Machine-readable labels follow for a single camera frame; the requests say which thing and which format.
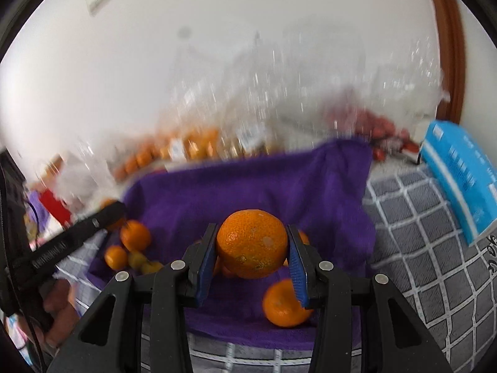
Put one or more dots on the brown wooden door frame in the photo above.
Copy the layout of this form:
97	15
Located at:
446	46

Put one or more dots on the large orange with green stem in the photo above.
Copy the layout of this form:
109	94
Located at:
252	246

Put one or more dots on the yellow-green round fruit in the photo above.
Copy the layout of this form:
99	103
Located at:
152	267
136	260

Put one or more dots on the person's left hand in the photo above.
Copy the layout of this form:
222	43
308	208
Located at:
62	311

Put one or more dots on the grey checked star blanket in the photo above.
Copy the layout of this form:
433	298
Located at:
419	260

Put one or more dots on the clear bag of small oranges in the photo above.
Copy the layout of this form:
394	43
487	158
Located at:
194	145
136	159

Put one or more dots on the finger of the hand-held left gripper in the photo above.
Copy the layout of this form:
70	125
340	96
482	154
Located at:
101	219

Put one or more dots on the clear bag with red fruits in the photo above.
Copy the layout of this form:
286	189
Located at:
369	77

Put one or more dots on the blue tissue pack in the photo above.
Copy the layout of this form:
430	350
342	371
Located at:
458	171

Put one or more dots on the red paper bag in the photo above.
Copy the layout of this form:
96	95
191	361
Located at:
54	206

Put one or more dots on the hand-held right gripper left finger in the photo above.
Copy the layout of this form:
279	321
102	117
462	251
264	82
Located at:
205	276

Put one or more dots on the pile of red small fruits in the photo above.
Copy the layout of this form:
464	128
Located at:
380	132

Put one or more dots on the purple towel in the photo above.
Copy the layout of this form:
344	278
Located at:
252	186

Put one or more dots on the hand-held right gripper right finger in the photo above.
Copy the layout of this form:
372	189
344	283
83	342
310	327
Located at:
299	276

